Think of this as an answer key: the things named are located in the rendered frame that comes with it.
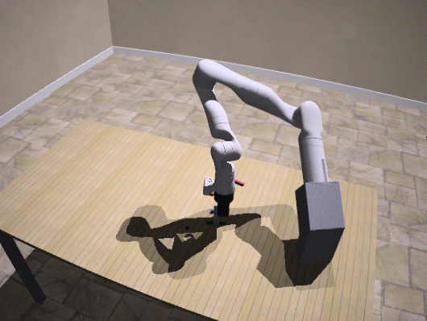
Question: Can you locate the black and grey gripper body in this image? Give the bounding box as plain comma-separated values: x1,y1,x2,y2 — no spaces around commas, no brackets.
203,177,235,217

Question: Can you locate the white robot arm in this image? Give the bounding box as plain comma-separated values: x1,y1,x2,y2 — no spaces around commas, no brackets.
193,60,328,185

